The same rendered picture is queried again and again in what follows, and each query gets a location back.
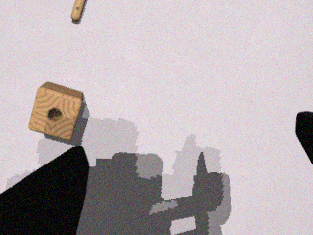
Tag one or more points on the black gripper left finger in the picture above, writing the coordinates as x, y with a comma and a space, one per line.
50, 200

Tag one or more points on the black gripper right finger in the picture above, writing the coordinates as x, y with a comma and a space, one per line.
304, 132

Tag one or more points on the tan wooden stick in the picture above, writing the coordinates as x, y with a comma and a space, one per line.
77, 9

